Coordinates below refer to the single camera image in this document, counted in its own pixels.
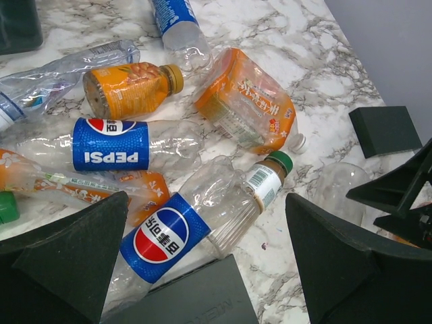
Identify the clear plastic jar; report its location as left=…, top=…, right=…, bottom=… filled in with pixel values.
left=312, top=162, right=370, bottom=226

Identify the blue label water bottle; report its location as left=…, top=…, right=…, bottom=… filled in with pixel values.
left=150, top=0, right=213, bottom=74

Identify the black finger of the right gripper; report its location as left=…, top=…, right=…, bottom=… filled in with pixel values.
left=346, top=142, right=431, bottom=248

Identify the crushed orange tea bottle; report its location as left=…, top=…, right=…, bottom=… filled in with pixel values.
left=193, top=47, right=301, bottom=155

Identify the clear crushed water bottle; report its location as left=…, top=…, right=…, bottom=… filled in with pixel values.
left=1, top=40, right=140, bottom=131

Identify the brown tea bottle green cap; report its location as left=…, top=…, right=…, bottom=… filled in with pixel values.
left=246, top=151, right=294, bottom=213

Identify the green crushed bottle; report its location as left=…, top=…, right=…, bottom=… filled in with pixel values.
left=0, top=191, right=20, bottom=224

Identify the dark green bin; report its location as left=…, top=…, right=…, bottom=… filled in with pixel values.
left=1, top=0, right=43, bottom=55

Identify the Pepsi bottle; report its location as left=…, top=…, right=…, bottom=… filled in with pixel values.
left=1, top=115, right=204, bottom=173
left=101, top=155, right=251, bottom=321

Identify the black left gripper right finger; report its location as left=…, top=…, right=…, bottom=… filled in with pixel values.
left=286, top=193, right=431, bottom=323

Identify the orange flower label bottle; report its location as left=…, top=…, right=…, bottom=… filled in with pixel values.
left=1, top=149, right=170, bottom=226

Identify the white bottle cap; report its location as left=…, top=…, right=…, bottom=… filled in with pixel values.
left=288, top=134, right=308, bottom=155

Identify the black box at right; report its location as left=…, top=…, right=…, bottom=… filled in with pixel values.
left=349, top=106, right=422, bottom=159

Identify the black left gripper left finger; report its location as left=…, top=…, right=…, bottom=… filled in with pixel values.
left=1, top=191, right=128, bottom=323

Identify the black flat box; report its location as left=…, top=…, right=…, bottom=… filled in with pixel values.
left=101, top=254, right=259, bottom=323

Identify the small orange juice bottle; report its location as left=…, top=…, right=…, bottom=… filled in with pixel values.
left=82, top=62, right=184, bottom=120

